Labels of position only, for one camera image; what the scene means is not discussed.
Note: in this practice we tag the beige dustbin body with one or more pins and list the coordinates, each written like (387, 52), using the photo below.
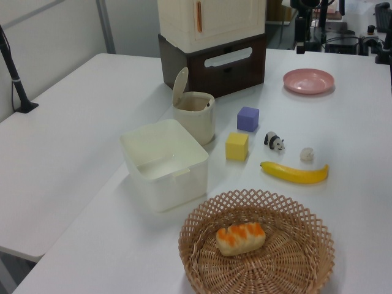
(196, 125)

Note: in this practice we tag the black pole stand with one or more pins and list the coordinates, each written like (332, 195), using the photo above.
(16, 82)

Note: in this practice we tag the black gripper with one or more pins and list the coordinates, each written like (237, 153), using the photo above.
(300, 29)

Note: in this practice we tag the panda figurine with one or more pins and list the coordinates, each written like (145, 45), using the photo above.
(274, 141)

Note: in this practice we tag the white plastic storage box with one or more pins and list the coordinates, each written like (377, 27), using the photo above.
(171, 193)

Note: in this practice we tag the toy bread with orange stripes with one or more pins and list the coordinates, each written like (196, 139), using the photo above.
(240, 240)

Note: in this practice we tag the dark brown drawer box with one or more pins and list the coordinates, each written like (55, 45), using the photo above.
(183, 70)

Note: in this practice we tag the yellow toy banana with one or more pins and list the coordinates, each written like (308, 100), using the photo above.
(294, 175)

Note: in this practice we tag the yellow cube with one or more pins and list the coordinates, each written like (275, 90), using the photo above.
(235, 148)

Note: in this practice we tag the woven wicker basket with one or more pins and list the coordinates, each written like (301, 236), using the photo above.
(275, 269)

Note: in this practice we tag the black equipment box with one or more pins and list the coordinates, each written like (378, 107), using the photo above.
(341, 44)

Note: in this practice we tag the black keyboard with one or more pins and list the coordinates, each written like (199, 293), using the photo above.
(384, 16)

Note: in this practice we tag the emergency stop button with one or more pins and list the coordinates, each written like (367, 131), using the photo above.
(371, 29)

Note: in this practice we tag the cream plastic cabinet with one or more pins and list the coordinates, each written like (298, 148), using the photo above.
(229, 18)

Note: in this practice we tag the black clamp mount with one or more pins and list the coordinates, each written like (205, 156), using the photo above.
(382, 53)

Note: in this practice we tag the metal partition post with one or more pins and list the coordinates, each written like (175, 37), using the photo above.
(106, 24)

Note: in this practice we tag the beige dustbin lid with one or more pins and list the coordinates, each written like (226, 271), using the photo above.
(180, 85)

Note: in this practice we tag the pink plate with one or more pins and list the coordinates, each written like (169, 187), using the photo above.
(307, 81)

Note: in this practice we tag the purple cube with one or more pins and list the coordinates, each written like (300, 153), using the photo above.
(247, 119)

